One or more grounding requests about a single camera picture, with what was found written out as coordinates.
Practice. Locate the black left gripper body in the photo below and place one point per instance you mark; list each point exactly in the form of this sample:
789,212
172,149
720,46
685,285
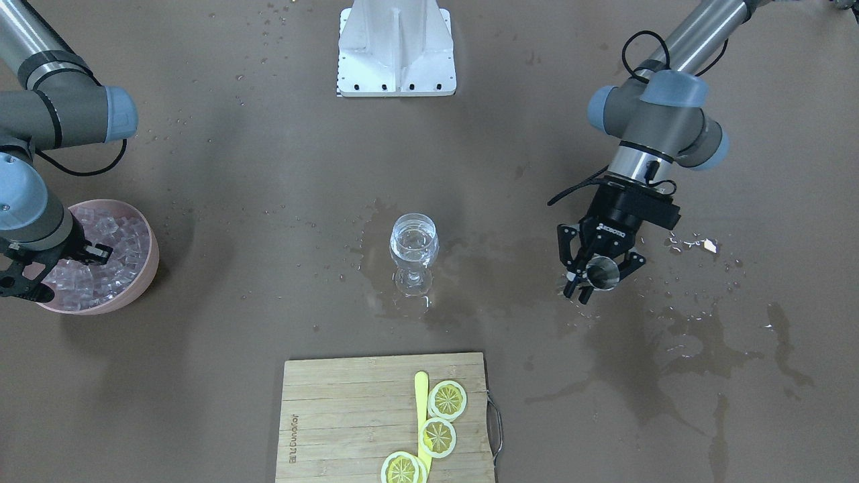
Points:
621,213

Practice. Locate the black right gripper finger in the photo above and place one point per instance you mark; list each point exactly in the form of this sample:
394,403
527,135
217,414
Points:
95,254
27,283

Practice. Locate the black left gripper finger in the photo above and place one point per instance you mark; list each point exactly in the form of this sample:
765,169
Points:
576,267
631,262

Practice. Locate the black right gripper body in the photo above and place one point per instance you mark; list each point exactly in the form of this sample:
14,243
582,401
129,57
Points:
95,252

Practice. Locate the steel double jigger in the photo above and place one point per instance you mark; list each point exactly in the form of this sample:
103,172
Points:
602,273

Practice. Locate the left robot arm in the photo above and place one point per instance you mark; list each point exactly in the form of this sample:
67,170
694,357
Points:
658,115

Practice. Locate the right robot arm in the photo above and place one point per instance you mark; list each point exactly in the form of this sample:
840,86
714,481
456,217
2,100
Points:
61,104

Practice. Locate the clear ice cube pile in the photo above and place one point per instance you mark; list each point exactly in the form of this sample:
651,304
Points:
107,261

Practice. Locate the clear wine glass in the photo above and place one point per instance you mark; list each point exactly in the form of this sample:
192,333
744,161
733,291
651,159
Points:
414,247

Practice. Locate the pink bowl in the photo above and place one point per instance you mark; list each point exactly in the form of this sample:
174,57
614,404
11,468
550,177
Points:
144,275

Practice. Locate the lemon slice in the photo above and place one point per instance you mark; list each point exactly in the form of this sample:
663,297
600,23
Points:
437,438
447,400
401,466

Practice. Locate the bamboo cutting board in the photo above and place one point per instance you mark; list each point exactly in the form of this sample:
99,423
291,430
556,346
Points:
341,417

